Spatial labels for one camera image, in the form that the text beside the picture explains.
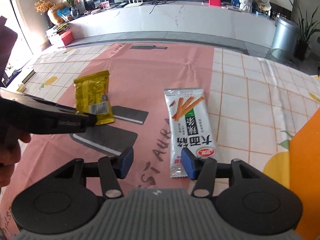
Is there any white spicy strip packet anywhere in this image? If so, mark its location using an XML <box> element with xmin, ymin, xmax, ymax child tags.
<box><xmin>164</xmin><ymin>88</ymin><xmax>216</xmax><ymax>178</ymax></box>

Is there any yellow snack packet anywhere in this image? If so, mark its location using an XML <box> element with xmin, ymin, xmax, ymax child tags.
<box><xmin>73</xmin><ymin>70</ymin><xmax>115</xmax><ymax>125</ymax></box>

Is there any left hand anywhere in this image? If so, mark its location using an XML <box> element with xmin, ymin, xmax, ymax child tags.
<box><xmin>0</xmin><ymin>130</ymin><xmax>31</xmax><ymax>188</ymax></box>

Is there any pink checkered tablecloth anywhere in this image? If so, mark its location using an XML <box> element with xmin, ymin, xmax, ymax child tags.
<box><xmin>1</xmin><ymin>43</ymin><xmax>319</xmax><ymax>239</ymax></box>

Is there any red white storage box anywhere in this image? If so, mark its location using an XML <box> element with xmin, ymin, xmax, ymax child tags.
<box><xmin>48</xmin><ymin>30</ymin><xmax>74</xmax><ymax>47</ymax></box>

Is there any orange cardboard box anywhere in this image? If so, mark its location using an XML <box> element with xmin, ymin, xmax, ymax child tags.
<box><xmin>290</xmin><ymin>111</ymin><xmax>320</xmax><ymax>239</ymax></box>

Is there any orange dried flower bouquet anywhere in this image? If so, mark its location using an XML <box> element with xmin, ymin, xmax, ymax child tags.
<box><xmin>34</xmin><ymin>0</ymin><xmax>54</xmax><ymax>29</ymax></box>

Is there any white marble tv counter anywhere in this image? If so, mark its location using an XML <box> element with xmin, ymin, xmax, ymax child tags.
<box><xmin>69</xmin><ymin>2</ymin><xmax>276</xmax><ymax>47</ymax></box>

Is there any potted green plant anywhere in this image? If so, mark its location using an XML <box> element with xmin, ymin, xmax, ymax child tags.
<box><xmin>289</xmin><ymin>0</ymin><xmax>319</xmax><ymax>61</ymax></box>

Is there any silver trash can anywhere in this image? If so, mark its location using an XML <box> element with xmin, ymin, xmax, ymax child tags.
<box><xmin>271</xmin><ymin>17</ymin><xmax>300</xmax><ymax>60</ymax></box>

